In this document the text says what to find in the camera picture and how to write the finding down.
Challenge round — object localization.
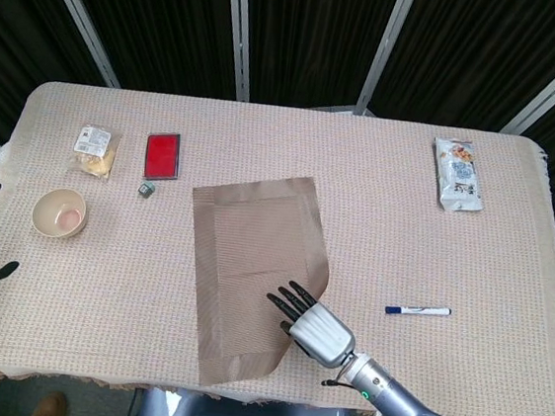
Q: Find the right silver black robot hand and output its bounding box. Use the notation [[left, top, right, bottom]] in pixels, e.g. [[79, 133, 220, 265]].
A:
[[259, 278, 363, 372]]

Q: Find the light brown bowl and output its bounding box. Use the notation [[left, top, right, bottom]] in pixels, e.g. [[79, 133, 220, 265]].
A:
[[30, 185, 91, 242]]

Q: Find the brown woven placemat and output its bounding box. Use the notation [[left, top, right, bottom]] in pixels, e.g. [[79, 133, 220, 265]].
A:
[[172, 163, 340, 400]]

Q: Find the white marker blue cap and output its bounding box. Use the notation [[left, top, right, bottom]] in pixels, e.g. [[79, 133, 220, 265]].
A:
[[383, 300, 452, 321]]

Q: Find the beige woven tablecloth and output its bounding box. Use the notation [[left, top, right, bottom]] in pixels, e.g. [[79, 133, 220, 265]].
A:
[[0, 74, 555, 416]]

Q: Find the clear bag of bread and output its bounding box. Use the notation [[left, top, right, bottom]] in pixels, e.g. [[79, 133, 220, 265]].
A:
[[65, 123, 123, 182]]

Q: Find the brown shoe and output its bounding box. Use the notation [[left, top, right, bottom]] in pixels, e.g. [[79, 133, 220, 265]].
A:
[[32, 389, 69, 416]]

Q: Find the white snack bag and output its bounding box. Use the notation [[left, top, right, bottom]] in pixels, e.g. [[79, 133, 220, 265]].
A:
[[426, 135, 492, 215]]

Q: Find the red ink pad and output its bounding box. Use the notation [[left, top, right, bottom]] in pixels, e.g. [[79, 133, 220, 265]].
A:
[[140, 128, 184, 183]]

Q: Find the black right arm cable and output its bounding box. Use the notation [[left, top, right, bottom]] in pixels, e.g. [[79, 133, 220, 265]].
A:
[[320, 366, 360, 391]]

